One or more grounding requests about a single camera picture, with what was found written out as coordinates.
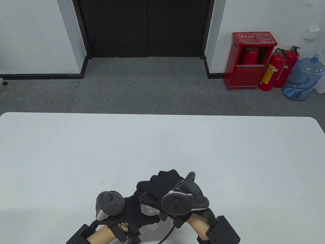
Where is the person's left hand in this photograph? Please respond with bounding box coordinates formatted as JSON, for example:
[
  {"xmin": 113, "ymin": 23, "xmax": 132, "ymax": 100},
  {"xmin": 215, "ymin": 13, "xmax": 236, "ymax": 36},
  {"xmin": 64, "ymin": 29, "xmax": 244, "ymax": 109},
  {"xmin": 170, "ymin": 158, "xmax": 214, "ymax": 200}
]
[{"xmin": 105, "ymin": 189, "xmax": 163, "ymax": 244}]

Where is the person's right hand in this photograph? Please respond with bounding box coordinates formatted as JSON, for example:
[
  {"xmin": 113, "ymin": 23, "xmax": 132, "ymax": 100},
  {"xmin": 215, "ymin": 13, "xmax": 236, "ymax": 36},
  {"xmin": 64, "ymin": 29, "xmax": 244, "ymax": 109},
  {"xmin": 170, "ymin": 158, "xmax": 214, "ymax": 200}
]
[{"xmin": 136, "ymin": 170, "xmax": 190, "ymax": 228}]

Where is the clear mineral water bottle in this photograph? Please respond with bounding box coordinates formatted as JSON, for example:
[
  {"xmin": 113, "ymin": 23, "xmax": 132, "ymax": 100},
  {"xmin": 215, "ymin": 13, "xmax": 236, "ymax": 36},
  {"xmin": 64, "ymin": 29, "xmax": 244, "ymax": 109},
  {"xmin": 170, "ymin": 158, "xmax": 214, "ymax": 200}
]
[{"xmin": 139, "ymin": 194, "xmax": 163, "ymax": 229}]

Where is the person's left forearm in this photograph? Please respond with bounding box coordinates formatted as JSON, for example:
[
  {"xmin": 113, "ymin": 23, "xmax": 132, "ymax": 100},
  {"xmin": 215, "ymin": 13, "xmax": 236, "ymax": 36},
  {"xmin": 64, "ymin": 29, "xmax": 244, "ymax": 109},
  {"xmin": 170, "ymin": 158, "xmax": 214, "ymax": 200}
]
[{"xmin": 88, "ymin": 225, "xmax": 117, "ymax": 244}]

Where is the person's right forearm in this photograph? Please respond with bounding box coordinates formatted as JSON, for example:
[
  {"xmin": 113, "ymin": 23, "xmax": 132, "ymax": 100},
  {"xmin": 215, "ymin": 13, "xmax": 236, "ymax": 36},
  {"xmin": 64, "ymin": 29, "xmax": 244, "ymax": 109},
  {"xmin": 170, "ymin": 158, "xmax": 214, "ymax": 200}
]
[{"xmin": 188, "ymin": 212, "xmax": 216, "ymax": 239}]

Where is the blue water jug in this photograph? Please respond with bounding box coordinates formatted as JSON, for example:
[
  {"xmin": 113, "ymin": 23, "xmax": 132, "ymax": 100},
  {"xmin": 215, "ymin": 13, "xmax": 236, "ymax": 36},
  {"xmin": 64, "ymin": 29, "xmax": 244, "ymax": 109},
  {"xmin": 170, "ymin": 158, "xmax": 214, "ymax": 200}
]
[{"xmin": 282, "ymin": 52, "xmax": 325, "ymax": 101}]

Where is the black left hand controller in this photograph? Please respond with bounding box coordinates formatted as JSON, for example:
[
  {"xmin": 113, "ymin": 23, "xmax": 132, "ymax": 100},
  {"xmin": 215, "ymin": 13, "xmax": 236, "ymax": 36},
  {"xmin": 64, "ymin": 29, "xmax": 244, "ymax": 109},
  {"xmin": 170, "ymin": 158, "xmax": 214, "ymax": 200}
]
[{"xmin": 96, "ymin": 191, "xmax": 125, "ymax": 221}]

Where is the black hand controller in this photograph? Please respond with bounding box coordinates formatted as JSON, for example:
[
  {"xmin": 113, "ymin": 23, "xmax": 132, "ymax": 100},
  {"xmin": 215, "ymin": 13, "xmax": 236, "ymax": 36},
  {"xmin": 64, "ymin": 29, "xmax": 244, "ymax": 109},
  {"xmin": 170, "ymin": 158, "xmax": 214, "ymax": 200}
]
[
  {"xmin": 96, "ymin": 191, "xmax": 125, "ymax": 221},
  {"xmin": 161, "ymin": 172, "xmax": 210, "ymax": 216}
]

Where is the black right hand controller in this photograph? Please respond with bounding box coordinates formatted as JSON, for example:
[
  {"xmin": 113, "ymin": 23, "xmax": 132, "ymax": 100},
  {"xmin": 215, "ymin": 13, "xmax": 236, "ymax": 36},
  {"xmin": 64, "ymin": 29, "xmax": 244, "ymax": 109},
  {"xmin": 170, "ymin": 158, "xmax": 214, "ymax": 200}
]
[{"xmin": 161, "ymin": 172, "xmax": 210, "ymax": 216}]

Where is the short black baseboard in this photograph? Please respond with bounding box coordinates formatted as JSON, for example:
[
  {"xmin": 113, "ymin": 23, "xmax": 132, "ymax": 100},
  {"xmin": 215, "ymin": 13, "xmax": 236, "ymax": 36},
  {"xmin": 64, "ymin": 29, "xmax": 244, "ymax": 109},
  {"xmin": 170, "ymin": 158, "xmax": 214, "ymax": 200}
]
[{"xmin": 203, "ymin": 55, "xmax": 232, "ymax": 79}]

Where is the red fire extinguisher cabinet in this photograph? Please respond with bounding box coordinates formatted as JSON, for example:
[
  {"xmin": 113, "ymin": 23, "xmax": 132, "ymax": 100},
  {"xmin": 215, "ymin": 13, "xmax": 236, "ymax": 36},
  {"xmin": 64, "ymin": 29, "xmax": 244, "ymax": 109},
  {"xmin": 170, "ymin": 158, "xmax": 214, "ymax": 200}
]
[{"xmin": 223, "ymin": 32, "xmax": 278, "ymax": 90}]

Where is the red extinguisher yellow label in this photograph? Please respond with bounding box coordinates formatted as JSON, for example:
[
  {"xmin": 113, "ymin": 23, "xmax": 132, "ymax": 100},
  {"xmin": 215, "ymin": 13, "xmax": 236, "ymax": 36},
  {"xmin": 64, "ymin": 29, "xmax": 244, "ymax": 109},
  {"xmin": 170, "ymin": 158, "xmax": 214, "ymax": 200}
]
[{"xmin": 258, "ymin": 48, "xmax": 287, "ymax": 91}]

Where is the red extinguisher inside cabinet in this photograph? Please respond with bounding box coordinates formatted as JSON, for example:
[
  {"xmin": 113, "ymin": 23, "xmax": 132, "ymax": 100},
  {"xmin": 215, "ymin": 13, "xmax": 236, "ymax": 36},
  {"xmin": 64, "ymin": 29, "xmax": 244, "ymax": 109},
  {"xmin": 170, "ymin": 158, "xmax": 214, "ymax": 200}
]
[{"xmin": 241, "ymin": 47, "xmax": 260, "ymax": 65}]

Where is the black double door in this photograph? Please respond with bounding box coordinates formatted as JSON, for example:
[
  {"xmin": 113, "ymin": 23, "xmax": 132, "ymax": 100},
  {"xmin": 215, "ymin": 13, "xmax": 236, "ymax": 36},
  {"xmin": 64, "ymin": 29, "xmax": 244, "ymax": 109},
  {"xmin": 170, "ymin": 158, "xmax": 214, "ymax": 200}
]
[{"xmin": 72, "ymin": 0, "xmax": 216, "ymax": 59}]

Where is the long black baseboard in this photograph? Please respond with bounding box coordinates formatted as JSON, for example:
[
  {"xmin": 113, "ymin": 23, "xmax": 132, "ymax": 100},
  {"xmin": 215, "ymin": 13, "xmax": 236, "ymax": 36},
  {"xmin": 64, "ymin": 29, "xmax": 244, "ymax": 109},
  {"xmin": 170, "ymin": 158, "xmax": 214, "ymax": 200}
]
[{"xmin": 0, "ymin": 55, "xmax": 89, "ymax": 80}]

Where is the red fire extinguisher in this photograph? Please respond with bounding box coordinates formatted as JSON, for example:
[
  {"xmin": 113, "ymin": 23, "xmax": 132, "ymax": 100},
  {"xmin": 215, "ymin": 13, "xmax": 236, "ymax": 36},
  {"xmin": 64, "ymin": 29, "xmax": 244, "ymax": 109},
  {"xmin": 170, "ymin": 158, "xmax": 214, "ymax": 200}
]
[{"xmin": 273, "ymin": 46, "xmax": 300, "ymax": 88}]

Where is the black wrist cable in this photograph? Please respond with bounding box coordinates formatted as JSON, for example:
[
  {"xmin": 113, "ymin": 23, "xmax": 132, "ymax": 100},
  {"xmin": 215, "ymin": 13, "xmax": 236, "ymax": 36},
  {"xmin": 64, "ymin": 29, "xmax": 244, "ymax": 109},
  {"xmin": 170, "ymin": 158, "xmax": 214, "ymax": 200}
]
[{"xmin": 158, "ymin": 216, "xmax": 178, "ymax": 244}]

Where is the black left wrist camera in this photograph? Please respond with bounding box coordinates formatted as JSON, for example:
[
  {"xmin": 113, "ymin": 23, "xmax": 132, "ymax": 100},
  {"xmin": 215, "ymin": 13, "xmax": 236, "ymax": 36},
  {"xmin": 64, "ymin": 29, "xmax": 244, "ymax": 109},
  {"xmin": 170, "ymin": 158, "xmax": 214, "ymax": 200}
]
[{"xmin": 67, "ymin": 224, "xmax": 98, "ymax": 244}]

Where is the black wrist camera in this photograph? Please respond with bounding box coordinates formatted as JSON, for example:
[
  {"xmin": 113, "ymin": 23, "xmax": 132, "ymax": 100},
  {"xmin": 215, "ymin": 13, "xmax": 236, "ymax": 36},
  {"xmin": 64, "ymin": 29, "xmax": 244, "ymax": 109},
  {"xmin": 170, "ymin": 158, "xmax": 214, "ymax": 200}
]
[
  {"xmin": 67, "ymin": 224, "xmax": 98, "ymax": 244},
  {"xmin": 206, "ymin": 216, "xmax": 241, "ymax": 244}
]

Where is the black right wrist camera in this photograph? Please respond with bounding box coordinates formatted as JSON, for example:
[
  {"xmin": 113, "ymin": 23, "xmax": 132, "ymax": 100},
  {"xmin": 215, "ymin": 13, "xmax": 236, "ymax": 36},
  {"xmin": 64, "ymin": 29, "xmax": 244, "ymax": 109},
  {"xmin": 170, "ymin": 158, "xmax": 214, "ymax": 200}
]
[{"xmin": 206, "ymin": 216, "xmax": 241, "ymax": 244}]

